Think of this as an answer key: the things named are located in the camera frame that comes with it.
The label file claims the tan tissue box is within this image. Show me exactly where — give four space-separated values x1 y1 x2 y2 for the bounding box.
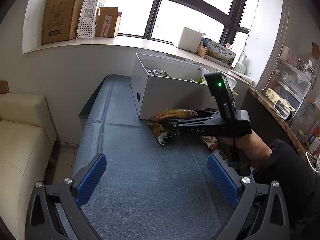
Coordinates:
224 76 238 104

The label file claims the small cardboard box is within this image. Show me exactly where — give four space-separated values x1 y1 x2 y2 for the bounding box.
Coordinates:
95 7 122 38

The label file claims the dark white-label snack packet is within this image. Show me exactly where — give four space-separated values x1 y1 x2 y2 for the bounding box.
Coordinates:
146 69 170 77

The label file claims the white cardboard box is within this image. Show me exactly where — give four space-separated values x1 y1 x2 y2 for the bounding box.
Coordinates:
130 53 220 120

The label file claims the orange-brown snack packet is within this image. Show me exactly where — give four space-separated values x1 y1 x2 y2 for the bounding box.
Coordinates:
151 108 199 122

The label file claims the white tube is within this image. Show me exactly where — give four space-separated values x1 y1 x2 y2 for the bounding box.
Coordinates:
229 70 255 85

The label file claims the green-white tissue pack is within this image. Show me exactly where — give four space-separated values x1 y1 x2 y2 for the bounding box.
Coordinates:
264 87 282 104

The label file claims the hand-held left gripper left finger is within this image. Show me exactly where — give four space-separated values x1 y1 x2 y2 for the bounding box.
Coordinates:
24 153 107 240

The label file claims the landscape-printed carton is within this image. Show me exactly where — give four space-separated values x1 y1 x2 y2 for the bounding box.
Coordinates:
204 39 237 68

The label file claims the wooden counter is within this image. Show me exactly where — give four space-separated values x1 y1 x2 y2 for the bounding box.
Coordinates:
249 87 308 160

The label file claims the beige leather sofa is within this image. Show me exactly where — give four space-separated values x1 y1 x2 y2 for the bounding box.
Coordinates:
0 94 57 240

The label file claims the pink printed snack packet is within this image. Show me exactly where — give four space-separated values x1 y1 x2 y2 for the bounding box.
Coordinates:
199 135 219 151

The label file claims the white alarm clock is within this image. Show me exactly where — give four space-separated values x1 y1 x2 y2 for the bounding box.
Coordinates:
274 99 296 122

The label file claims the clear plastic container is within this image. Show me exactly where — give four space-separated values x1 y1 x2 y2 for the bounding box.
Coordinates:
290 97 320 145

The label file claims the blue tablecloth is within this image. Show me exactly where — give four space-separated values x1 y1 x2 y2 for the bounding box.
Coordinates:
67 74 253 240

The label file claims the clear plastic drawer unit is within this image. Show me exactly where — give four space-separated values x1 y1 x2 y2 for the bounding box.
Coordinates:
271 60 312 105

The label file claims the white plastic bottle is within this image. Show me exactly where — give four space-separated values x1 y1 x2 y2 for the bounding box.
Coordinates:
234 55 248 75

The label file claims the olive snack packet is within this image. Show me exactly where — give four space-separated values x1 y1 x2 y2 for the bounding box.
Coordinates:
147 122 179 145

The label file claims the pink floral tissue pack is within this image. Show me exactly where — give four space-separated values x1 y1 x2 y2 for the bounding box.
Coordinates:
280 45 298 64

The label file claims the person's right hand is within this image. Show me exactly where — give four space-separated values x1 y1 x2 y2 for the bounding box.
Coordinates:
215 130 273 170

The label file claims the large cardboard box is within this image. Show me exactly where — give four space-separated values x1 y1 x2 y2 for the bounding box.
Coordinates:
41 0 88 45

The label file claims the white foam box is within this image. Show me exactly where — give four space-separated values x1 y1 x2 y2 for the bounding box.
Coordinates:
173 26 202 54

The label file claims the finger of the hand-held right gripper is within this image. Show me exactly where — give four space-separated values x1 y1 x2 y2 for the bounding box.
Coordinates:
160 119 179 133
194 108 222 118

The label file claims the white desktop organizer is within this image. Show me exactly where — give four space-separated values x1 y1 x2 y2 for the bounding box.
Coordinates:
296 57 320 80

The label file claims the black window frame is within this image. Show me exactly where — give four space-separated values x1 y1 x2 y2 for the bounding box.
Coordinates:
67 0 250 53

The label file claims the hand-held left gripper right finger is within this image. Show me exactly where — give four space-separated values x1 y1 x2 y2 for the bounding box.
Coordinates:
207 154 290 240

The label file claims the person's right forearm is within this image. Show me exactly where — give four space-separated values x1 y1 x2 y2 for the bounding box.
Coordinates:
252 139 320 240

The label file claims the open brown cardboard box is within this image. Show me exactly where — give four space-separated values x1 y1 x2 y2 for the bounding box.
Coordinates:
311 42 320 60

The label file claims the polka-dotted paper bag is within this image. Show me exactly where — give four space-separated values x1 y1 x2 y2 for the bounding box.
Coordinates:
76 0 103 39

